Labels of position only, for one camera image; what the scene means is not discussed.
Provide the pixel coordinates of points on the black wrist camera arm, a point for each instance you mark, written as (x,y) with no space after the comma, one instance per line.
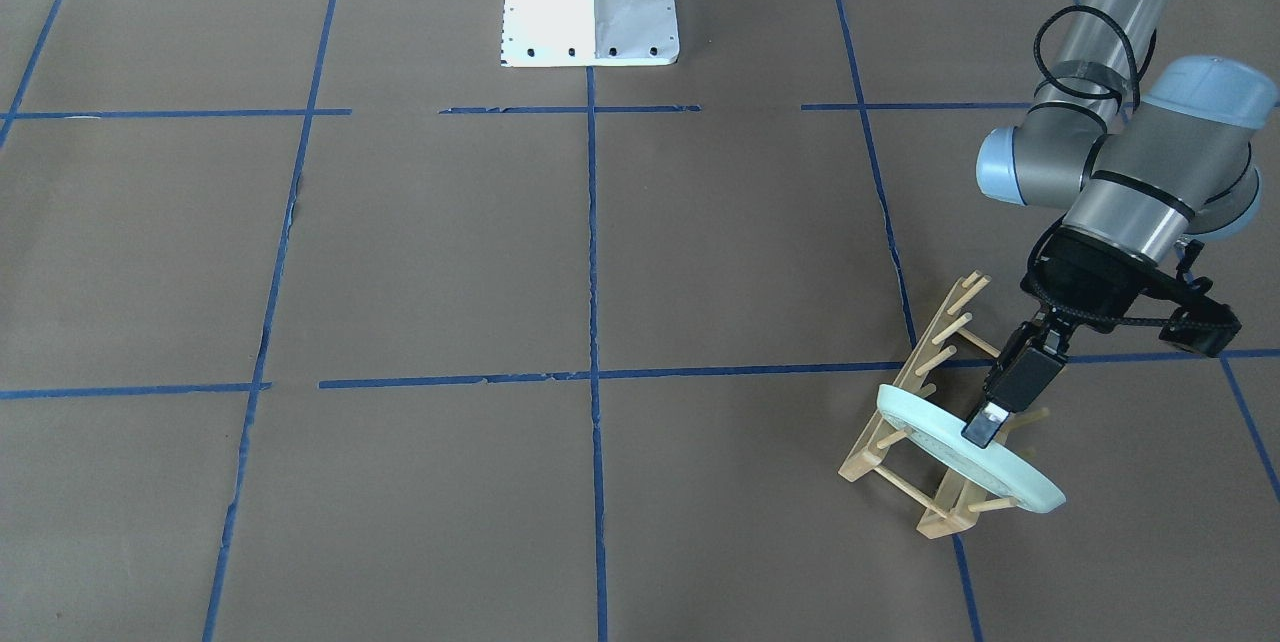
(1199,324)

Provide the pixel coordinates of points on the wooden dish rack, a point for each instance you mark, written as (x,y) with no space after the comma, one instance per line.
(957,504)

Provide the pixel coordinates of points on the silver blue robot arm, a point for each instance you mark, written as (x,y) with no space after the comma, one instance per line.
(1142,176)

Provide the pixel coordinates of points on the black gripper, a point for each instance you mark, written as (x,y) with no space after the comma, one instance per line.
(1083,284)

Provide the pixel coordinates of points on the light green plate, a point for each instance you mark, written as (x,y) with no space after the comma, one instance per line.
(996,469)

